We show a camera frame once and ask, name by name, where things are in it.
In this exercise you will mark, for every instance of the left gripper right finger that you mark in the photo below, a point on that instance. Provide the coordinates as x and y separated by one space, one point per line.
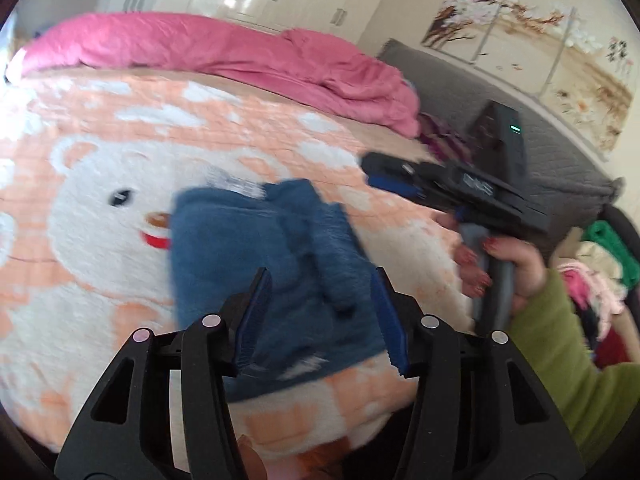
481 412

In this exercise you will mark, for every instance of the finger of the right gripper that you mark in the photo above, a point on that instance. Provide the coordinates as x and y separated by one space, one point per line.
404 188
380 163

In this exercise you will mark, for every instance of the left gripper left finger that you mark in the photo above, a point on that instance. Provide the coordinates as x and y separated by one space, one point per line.
123 430

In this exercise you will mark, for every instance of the right green sleeve forearm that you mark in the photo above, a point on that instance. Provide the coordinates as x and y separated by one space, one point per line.
599 407

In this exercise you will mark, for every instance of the right hand red nails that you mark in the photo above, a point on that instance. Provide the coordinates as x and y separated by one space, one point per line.
530 272

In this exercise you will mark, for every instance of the purple striped pillow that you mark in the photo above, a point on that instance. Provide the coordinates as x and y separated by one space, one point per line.
442 141

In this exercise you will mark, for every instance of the grey quilted headboard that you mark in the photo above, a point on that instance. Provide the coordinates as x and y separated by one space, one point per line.
561 178

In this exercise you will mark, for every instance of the pink duvet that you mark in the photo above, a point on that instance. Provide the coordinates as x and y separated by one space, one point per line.
312 68

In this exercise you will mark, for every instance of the colourful clothes pile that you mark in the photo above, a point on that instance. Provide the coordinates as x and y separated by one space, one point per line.
600 270

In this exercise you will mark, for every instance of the orange bear fleece blanket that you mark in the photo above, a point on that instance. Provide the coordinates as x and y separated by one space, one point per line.
90 164

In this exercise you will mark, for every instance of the floral wall painting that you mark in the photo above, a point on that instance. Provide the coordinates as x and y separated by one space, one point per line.
578 58

